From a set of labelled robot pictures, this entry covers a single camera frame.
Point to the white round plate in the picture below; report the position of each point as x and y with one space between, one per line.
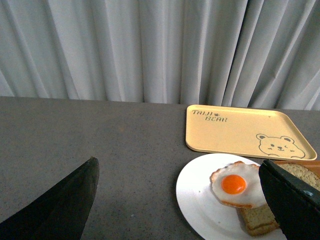
200 207

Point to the fried egg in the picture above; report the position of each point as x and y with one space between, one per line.
238 185

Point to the brown wooden tray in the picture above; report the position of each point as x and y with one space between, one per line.
313 165

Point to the grey curtain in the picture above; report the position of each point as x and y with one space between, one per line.
235 53

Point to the yellow bear tray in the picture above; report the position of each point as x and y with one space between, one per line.
256 133

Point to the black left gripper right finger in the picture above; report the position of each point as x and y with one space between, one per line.
294 203

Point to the bread slice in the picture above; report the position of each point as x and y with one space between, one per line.
258 221
302 173

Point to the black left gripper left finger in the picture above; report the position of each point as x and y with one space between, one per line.
61 212

